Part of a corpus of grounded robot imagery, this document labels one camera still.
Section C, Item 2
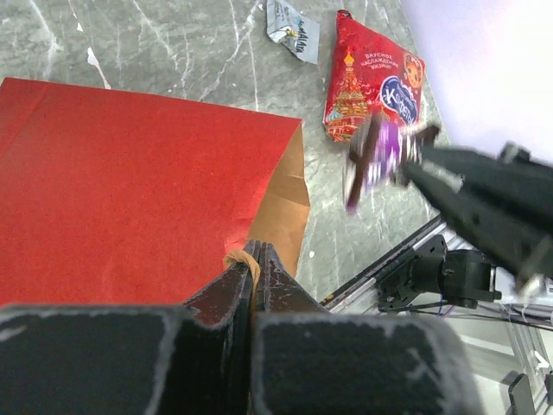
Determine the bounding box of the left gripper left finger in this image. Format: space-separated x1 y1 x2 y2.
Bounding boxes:
1 241 261 414

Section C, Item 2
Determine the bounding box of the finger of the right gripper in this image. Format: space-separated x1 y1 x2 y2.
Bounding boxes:
423 145 552 216
404 163 552 277

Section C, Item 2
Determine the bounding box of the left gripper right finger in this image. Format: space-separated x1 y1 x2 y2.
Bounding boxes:
252 244 484 414

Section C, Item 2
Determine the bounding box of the purple candy packet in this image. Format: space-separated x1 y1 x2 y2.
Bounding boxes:
342 113 441 214

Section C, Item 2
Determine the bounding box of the red snack packet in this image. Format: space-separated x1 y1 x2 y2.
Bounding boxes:
323 10 426 142

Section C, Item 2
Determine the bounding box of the red paper bag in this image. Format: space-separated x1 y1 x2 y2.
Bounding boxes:
1 78 309 304

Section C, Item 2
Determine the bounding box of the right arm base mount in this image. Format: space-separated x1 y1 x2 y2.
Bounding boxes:
376 234 502 313

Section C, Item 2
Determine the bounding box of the aluminium frame rail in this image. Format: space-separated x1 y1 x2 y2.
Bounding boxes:
321 218 552 414

